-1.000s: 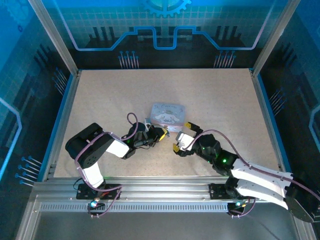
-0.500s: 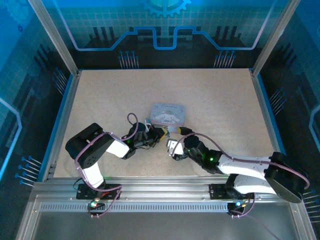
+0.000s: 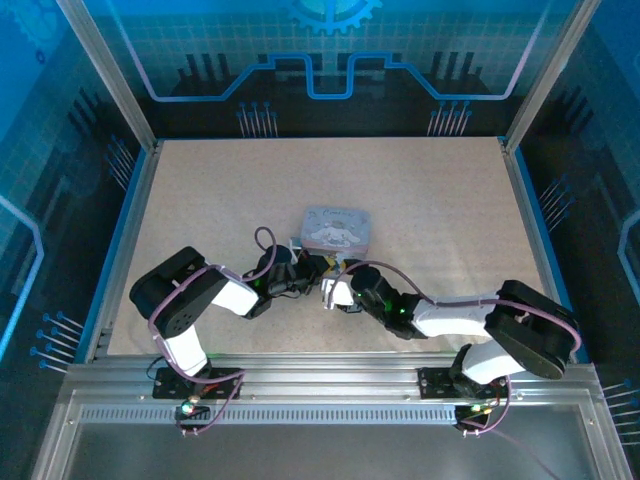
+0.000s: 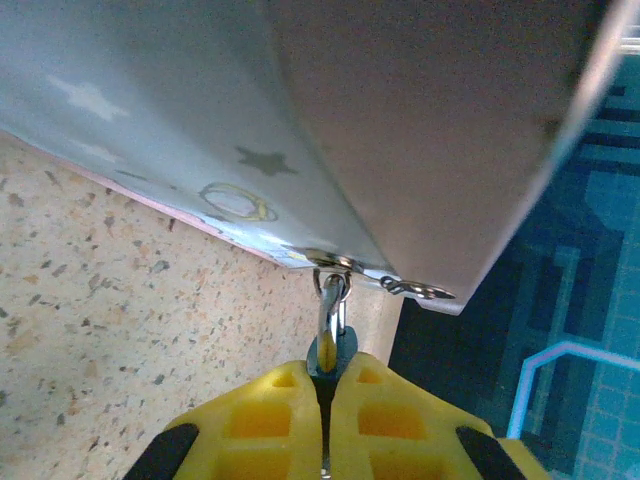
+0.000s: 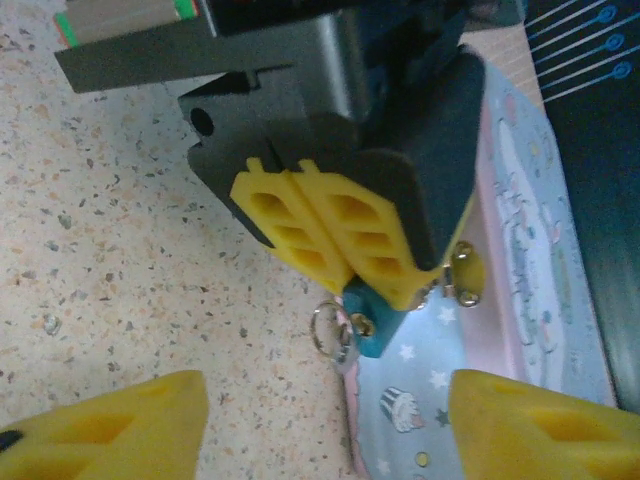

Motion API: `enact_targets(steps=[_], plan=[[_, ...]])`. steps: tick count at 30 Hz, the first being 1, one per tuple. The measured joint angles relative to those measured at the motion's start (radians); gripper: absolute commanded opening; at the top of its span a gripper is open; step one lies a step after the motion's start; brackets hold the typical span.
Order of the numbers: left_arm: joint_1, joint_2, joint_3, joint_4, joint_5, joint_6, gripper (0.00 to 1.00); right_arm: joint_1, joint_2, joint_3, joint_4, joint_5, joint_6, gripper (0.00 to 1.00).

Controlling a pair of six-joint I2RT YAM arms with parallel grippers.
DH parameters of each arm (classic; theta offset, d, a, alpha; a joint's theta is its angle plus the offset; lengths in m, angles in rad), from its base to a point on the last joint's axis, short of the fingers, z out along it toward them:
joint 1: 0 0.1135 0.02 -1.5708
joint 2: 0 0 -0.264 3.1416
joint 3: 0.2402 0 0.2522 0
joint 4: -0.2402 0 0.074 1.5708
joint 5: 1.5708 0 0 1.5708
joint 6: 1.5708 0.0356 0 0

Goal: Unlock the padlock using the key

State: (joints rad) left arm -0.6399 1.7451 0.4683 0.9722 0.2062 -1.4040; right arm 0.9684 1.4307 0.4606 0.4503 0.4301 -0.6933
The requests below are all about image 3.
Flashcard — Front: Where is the blue circuit-print side panel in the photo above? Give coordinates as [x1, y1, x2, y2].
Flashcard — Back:
[519, 0, 640, 451]
[0, 0, 150, 386]

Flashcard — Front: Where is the pastel cartoon tin box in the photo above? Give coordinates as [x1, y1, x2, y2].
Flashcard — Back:
[298, 205, 372, 262]

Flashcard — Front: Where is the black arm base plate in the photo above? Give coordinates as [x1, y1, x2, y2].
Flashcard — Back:
[152, 366, 247, 401]
[417, 366, 506, 401]

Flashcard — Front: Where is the aluminium table side rail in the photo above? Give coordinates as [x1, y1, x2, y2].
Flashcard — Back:
[83, 141, 162, 362]
[498, 135, 591, 364]

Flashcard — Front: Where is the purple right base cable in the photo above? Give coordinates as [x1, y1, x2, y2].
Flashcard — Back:
[459, 374, 512, 437]

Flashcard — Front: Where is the aluminium frame post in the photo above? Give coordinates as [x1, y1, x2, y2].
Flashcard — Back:
[503, 0, 599, 147]
[55, 0, 159, 151]

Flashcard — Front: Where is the grey metal front tray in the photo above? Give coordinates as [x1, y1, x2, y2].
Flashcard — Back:
[29, 389, 632, 480]

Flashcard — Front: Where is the aluminium table front rail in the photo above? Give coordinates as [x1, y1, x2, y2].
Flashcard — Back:
[64, 352, 604, 401]

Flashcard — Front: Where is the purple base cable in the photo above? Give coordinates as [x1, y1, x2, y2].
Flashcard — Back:
[459, 374, 512, 437]
[174, 372, 246, 436]

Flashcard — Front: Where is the slotted metal cable duct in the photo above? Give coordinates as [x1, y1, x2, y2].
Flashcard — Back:
[77, 403, 464, 426]

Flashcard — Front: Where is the small lit circuit board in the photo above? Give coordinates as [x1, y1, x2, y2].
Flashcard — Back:
[174, 397, 211, 422]
[454, 402, 494, 427]

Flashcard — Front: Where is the blue gear-print back panel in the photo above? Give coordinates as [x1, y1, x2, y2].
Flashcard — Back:
[82, 0, 581, 139]

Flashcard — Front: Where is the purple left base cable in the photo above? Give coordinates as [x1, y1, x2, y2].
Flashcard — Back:
[174, 372, 246, 436]

